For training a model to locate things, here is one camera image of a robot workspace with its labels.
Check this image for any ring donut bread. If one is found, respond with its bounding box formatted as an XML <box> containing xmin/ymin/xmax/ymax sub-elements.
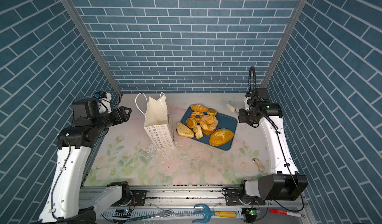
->
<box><xmin>190</xmin><ymin>111</ymin><xmax>205</xmax><ymax>124</ymax></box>

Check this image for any small knotted bread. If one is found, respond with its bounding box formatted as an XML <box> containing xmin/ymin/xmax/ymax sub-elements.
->
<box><xmin>193</xmin><ymin>125</ymin><xmax>203</xmax><ymax>139</ymax></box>

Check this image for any twisted sugar bread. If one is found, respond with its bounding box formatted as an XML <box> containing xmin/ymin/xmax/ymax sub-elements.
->
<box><xmin>200</xmin><ymin>115</ymin><xmax>218</xmax><ymax>135</ymax></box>

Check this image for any dark teal tray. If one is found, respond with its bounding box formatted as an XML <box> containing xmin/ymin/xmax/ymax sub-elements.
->
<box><xmin>177</xmin><ymin>104</ymin><xmax>238</xmax><ymax>151</ymax></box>

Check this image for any large sesame bread loaf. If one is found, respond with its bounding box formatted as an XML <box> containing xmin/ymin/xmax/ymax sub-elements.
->
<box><xmin>209</xmin><ymin>129</ymin><xmax>234</xmax><ymax>146</ymax></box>

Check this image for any black corrugated cable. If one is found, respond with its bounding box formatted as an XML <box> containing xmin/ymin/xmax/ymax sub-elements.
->
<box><xmin>248</xmin><ymin>65</ymin><xmax>258</xmax><ymax>99</ymax></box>

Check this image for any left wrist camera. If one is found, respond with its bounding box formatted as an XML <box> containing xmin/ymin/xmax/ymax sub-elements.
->
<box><xmin>94</xmin><ymin>91</ymin><xmax>111</xmax><ymax>114</ymax></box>

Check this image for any metal fork green handle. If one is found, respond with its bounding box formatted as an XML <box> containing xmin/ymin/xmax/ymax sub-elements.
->
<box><xmin>126</xmin><ymin>211</ymin><xmax>172</xmax><ymax>223</ymax></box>

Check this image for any small wooden piece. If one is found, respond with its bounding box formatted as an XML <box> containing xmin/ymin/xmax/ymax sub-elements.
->
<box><xmin>253</xmin><ymin>158</ymin><xmax>265</xmax><ymax>173</ymax></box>

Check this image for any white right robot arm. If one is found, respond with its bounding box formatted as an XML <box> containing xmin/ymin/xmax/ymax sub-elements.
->
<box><xmin>237</xmin><ymin>88</ymin><xmax>308</xmax><ymax>202</ymax></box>

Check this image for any teal yellow garden fork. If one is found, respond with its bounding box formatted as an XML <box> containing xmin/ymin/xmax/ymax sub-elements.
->
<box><xmin>192</xmin><ymin>204</ymin><xmax>237</xmax><ymax>223</ymax></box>

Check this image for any aluminium rail frame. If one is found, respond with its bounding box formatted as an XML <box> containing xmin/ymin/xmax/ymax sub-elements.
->
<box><xmin>79</xmin><ymin>186</ymin><xmax>308</xmax><ymax>224</ymax></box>

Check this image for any small round muffin bread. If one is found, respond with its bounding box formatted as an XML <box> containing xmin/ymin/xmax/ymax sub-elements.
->
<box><xmin>207</xmin><ymin>108</ymin><xmax>217</xmax><ymax>116</ymax></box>

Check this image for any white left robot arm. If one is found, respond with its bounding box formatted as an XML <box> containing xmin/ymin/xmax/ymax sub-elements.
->
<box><xmin>38</xmin><ymin>98</ymin><xmax>132</xmax><ymax>224</ymax></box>

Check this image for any white paper bag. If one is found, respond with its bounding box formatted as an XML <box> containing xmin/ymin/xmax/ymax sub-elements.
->
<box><xmin>135</xmin><ymin>92</ymin><xmax>175</xmax><ymax>149</ymax></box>

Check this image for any triangular toast slice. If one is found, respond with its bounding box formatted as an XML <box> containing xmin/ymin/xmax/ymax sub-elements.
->
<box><xmin>177</xmin><ymin>122</ymin><xmax>195</xmax><ymax>138</ymax></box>

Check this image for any long croissant bread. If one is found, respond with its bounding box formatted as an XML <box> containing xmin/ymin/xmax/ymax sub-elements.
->
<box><xmin>190</xmin><ymin>104</ymin><xmax>208</xmax><ymax>112</ymax></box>

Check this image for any red white marker pen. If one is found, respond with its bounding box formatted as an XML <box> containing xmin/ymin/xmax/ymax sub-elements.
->
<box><xmin>269</xmin><ymin>209</ymin><xmax>305</xmax><ymax>218</ymax></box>

